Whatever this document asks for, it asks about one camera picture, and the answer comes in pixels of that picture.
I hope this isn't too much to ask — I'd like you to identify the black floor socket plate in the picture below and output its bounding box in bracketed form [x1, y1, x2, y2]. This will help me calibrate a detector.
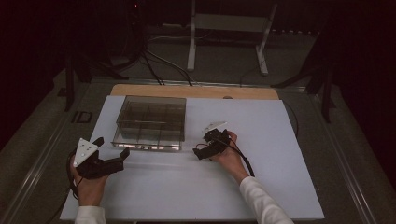
[71, 110, 93, 124]

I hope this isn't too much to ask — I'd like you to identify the black floor stand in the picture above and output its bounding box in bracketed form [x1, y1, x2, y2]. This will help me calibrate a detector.
[64, 50, 131, 113]
[270, 57, 338, 124]

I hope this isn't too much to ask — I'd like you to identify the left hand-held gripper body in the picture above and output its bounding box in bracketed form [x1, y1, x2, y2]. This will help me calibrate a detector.
[72, 137, 126, 181]

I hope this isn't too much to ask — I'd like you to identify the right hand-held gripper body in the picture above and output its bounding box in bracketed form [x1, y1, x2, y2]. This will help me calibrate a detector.
[201, 120, 233, 157]

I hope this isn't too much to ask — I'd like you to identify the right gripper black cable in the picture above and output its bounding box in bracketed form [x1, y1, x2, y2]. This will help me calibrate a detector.
[228, 138, 256, 178]

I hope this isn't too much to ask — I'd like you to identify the thin black floor cable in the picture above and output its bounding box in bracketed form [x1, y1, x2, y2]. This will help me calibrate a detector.
[238, 59, 266, 88]

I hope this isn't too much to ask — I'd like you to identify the white metal stand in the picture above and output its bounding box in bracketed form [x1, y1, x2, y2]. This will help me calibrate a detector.
[186, 0, 279, 77]

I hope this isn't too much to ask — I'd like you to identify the person's right hand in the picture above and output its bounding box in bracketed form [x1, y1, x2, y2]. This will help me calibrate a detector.
[212, 130, 250, 185]

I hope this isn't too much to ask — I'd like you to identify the grey floor cable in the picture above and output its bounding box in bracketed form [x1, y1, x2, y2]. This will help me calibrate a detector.
[145, 49, 194, 87]

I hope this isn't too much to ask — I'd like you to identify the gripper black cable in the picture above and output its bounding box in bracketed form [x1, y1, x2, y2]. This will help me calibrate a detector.
[228, 138, 256, 178]
[65, 148, 82, 201]

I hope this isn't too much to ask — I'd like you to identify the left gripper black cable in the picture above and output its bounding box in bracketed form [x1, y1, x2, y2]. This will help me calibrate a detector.
[65, 148, 82, 201]

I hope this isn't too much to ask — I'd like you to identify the dark transparent drawer box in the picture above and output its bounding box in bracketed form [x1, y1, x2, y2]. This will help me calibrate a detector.
[111, 95, 187, 153]

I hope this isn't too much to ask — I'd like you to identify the wooden table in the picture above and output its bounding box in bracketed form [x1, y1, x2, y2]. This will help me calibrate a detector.
[110, 83, 280, 101]

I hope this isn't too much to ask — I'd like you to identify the black cable beside table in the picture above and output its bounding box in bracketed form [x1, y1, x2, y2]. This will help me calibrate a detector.
[283, 101, 300, 140]

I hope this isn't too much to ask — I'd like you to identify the white board mat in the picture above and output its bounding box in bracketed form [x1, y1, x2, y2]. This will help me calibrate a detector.
[59, 95, 325, 222]

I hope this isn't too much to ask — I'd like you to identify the person's left hand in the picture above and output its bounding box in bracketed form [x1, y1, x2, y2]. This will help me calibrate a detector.
[69, 154, 110, 207]

